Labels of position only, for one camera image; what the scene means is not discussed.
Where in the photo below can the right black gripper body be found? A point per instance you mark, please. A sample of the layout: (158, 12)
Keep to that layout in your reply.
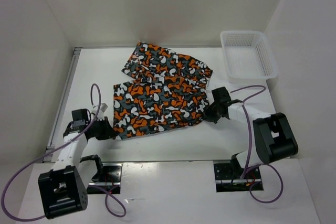
(212, 113)

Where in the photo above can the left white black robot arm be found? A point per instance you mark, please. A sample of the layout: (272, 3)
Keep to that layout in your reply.
(63, 189)

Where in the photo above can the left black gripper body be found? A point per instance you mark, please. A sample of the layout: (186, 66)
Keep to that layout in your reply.
(98, 130)

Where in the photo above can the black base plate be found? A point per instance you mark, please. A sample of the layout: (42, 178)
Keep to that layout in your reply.
(226, 181)
(109, 179)

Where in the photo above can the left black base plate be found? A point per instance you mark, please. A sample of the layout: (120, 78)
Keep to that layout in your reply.
(109, 179)

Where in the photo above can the white plastic basket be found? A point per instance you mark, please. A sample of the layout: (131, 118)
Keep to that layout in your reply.
(248, 56)

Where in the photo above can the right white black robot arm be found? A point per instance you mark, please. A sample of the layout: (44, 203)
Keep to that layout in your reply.
(270, 136)

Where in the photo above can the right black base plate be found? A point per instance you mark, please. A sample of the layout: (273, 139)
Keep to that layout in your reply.
(226, 181)

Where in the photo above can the orange camouflage shorts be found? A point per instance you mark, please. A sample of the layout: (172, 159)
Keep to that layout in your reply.
(167, 92)

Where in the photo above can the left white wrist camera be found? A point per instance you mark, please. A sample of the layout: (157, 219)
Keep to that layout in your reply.
(100, 107)

